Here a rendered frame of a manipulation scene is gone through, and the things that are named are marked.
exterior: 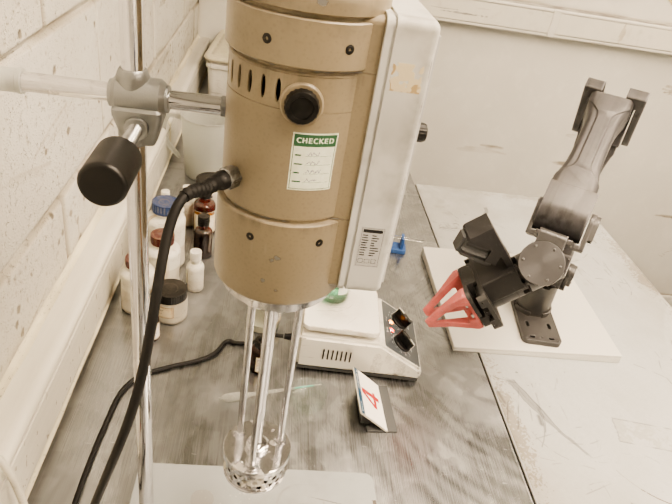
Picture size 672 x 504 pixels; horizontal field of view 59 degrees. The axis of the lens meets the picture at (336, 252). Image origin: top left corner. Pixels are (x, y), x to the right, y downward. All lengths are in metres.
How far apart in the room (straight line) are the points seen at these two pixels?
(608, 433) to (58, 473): 0.79
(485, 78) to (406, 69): 2.06
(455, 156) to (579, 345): 1.47
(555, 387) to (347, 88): 0.80
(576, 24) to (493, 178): 0.66
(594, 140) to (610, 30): 1.57
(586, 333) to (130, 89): 0.97
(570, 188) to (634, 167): 1.95
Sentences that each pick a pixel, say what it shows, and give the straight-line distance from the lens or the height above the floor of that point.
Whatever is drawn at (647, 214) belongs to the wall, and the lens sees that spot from 2.99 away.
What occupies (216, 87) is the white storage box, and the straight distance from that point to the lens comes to 1.97.
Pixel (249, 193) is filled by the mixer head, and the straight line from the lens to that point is 0.41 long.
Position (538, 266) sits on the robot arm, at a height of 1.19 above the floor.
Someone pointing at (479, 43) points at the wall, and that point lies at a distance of 2.39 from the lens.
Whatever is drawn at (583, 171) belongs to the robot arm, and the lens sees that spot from 0.91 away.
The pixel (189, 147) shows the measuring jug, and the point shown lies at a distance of 1.44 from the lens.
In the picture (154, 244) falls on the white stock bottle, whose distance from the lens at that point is 1.05.
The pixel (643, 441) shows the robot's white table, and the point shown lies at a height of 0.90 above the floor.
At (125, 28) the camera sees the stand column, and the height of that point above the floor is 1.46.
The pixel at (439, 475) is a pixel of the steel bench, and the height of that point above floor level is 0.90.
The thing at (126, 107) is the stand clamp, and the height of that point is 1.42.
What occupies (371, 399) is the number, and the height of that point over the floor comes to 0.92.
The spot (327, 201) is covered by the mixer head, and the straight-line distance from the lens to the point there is 0.41.
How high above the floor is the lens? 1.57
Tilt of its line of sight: 32 degrees down
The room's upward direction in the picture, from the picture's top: 10 degrees clockwise
